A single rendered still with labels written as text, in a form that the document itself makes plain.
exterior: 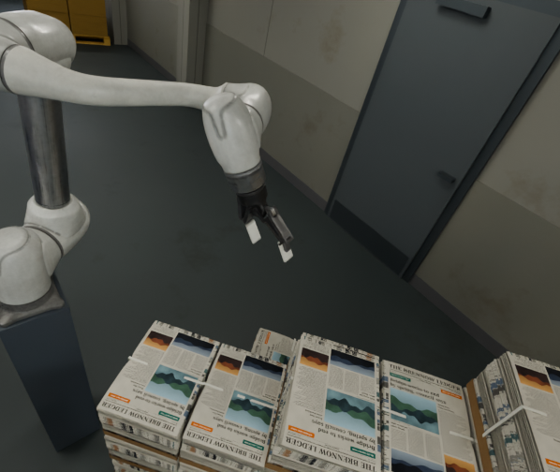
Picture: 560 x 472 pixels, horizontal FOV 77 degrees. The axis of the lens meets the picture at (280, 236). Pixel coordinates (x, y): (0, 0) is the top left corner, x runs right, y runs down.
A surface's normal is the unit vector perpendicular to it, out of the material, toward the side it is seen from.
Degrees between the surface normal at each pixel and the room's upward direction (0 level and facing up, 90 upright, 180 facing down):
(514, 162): 90
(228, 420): 1
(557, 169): 90
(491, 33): 90
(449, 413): 0
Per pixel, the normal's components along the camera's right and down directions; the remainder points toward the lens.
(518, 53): -0.77, 0.26
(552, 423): 0.21, -0.76
